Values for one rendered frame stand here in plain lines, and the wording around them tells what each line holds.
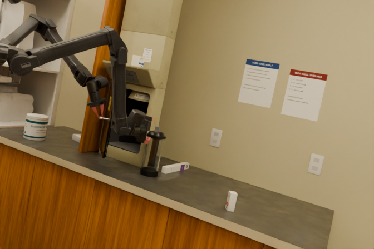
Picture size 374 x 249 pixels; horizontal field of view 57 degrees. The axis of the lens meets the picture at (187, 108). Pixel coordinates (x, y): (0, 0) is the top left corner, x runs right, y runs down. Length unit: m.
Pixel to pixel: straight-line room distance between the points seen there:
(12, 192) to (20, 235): 0.26
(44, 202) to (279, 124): 1.44
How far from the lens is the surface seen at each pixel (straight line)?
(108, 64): 2.06
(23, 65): 1.39
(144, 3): 2.13
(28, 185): 2.27
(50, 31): 2.11
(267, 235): 1.52
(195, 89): 2.35
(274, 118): 2.18
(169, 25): 2.02
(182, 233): 1.69
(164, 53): 2.01
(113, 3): 2.20
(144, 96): 2.07
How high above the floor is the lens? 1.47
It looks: 4 degrees down
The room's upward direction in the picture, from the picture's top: 11 degrees clockwise
